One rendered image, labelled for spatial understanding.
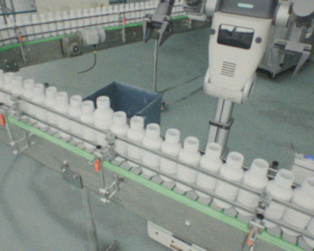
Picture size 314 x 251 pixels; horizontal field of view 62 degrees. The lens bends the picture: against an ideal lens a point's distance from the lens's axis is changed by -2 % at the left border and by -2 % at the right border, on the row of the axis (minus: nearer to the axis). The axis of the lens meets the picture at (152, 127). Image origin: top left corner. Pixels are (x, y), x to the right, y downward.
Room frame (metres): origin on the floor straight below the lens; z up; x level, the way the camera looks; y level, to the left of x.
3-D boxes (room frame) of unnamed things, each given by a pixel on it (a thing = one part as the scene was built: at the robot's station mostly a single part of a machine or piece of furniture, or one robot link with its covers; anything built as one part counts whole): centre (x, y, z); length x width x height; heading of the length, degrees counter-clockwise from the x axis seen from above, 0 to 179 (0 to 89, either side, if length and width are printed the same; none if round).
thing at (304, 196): (0.43, -0.37, 1.08); 0.06 x 0.06 x 0.17
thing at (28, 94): (0.88, 0.46, 1.08); 0.06 x 0.06 x 0.17
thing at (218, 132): (1.18, -0.36, 0.65); 0.11 x 0.11 x 0.40; 61
